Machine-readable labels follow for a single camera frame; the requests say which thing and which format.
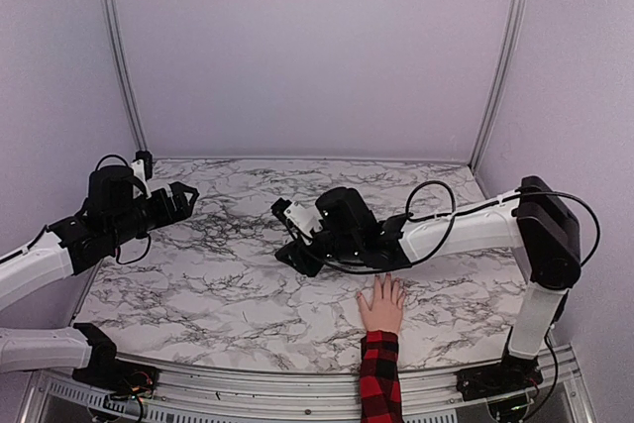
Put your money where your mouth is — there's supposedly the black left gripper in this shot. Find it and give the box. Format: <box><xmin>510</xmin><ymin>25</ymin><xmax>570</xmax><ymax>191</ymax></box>
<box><xmin>106</xmin><ymin>181</ymin><xmax>198</xmax><ymax>249</ymax></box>

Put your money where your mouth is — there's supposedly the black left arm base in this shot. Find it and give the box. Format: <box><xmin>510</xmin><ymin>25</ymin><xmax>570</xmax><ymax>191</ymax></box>
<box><xmin>72</xmin><ymin>323</ymin><xmax>159</xmax><ymax>422</ymax></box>

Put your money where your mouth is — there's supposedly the aluminium corner post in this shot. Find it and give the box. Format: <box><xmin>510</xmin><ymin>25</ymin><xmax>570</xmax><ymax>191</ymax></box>
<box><xmin>469</xmin><ymin>0</ymin><xmax>527</xmax><ymax>176</ymax></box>
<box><xmin>101</xmin><ymin>0</ymin><xmax>149</xmax><ymax>152</ymax></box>

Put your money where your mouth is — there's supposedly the red black plaid sleeve forearm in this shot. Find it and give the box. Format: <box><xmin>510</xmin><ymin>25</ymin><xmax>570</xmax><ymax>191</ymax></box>
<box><xmin>359</xmin><ymin>331</ymin><xmax>403</xmax><ymax>423</ymax></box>

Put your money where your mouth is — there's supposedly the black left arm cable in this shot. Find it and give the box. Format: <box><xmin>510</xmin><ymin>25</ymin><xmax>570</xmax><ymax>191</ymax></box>
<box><xmin>93</xmin><ymin>154</ymin><xmax>153</xmax><ymax>266</ymax></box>

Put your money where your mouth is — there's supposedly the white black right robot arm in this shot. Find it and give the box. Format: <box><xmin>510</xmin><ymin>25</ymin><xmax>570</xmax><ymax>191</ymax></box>
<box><xmin>270</xmin><ymin>176</ymin><xmax>585</xmax><ymax>391</ymax></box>

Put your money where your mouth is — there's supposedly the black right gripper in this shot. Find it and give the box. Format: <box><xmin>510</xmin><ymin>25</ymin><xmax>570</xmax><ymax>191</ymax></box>
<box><xmin>276</xmin><ymin>226</ymin><xmax>362</xmax><ymax>276</ymax></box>

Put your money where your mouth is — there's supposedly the bare human hand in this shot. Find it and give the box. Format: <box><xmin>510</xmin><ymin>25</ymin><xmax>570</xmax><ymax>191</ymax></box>
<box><xmin>356</xmin><ymin>273</ymin><xmax>405</xmax><ymax>334</ymax></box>

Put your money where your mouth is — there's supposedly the right aluminium corner post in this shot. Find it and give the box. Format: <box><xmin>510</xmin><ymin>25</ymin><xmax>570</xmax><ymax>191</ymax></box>
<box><xmin>469</xmin><ymin>0</ymin><xmax>527</xmax><ymax>176</ymax></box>

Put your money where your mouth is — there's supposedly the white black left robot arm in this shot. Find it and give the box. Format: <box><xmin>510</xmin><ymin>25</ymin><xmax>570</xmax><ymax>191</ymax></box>
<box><xmin>1</xmin><ymin>151</ymin><xmax>199</xmax><ymax>388</ymax></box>

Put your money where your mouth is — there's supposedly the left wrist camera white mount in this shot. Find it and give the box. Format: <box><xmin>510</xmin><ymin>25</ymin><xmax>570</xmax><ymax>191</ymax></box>
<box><xmin>131</xmin><ymin>151</ymin><xmax>154</xmax><ymax>180</ymax></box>

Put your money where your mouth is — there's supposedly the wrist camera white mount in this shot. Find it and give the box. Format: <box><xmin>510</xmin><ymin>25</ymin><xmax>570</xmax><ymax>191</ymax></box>
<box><xmin>284</xmin><ymin>202</ymin><xmax>323</xmax><ymax>237</ymax></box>
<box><xmin>131</xmin><ymin>151</ymin><xmax>154</xmax><ymax>180</ymax></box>

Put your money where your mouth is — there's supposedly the curved aluminium front rail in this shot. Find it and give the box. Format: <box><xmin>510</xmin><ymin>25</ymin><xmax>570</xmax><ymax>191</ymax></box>
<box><xmin>17</xmin><ymin>346</ymin><xmax>596</xmax><ymax>422</ymax></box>

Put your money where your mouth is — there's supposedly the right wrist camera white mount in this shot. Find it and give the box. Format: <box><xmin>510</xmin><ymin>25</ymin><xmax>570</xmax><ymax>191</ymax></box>
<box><xmin>284</xmin><ymin>202</ymin><xmax>323</xmax><ymax>237</ymax></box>

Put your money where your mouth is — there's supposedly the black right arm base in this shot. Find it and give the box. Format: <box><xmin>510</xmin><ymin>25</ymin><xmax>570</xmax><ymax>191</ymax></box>
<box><xmin>456</xmin><ymin>360</ymin><xmax>543</xmax><ymax>422</ymax></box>

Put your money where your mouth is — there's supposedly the left aluminium corner post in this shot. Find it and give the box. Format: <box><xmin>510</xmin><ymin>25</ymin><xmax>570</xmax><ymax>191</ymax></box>
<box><xmin>101</xmin><ymin>0</ymin><xmax>149</xmax><ymax>152</ymax></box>

